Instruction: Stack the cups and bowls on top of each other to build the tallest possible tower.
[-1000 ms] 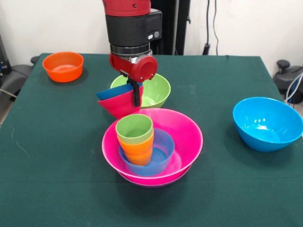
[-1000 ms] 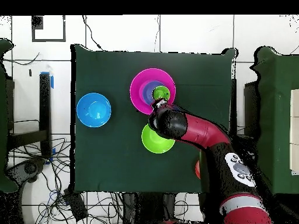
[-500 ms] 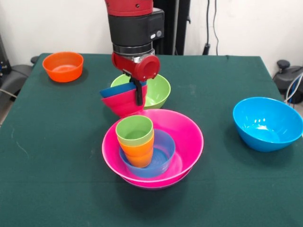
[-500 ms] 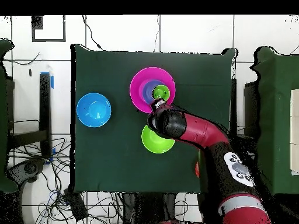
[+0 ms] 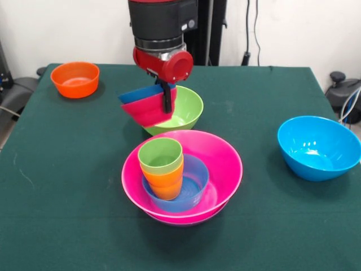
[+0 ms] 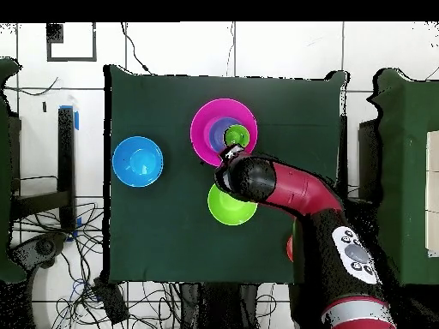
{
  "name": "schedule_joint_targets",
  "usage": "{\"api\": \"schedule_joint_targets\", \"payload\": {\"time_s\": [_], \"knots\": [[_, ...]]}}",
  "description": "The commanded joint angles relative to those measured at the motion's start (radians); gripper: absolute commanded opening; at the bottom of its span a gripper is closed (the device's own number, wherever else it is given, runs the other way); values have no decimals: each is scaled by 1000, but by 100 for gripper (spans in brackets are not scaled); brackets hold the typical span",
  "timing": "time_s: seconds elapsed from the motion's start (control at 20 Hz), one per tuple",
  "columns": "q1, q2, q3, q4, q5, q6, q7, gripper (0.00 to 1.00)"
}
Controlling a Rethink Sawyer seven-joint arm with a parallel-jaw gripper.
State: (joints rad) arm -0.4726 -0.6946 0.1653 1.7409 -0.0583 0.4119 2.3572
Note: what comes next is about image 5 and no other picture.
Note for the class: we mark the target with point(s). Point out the small light blue bowl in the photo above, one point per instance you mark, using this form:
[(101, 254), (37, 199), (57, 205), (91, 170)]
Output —
[(197, 178)]

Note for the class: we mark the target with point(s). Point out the small pink bowl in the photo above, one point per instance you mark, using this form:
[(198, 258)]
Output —
[(146, 111)]

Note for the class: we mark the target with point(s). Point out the green cup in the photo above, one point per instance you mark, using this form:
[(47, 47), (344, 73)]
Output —
[(159, 155)]

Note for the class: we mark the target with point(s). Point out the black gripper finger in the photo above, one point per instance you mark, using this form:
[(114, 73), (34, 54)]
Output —
[(167, 98)]

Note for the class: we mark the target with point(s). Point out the large light blue bowl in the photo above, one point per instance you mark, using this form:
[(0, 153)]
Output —
[(318, 135)]

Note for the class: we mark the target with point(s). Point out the large pink bowl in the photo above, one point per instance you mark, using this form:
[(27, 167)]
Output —
[(225, 161)]

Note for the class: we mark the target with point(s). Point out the lime green bowl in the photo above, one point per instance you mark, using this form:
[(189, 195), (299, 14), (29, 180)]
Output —
[(189, 107)]

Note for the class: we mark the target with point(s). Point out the dark green tablecloth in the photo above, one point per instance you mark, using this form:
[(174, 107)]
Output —
[(84, 226)]

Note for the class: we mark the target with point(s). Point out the orange cup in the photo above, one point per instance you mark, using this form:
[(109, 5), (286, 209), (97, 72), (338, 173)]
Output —
[(166, 186)]

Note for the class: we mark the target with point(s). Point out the purple bowl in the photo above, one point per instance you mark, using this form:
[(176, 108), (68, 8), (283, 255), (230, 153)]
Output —
[(186, 224)]

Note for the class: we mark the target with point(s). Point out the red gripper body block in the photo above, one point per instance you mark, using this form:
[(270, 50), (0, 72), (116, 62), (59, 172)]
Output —
[(169, 69)]

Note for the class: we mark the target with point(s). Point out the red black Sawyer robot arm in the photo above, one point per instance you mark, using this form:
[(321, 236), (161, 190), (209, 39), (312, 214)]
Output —
[(158, 22)]

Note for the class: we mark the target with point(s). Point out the dark blue bowl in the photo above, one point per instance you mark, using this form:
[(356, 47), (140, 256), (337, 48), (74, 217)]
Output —
[(138, 95)]

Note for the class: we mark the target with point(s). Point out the orange bowl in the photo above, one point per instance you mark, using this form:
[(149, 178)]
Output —
[(74, 82)]

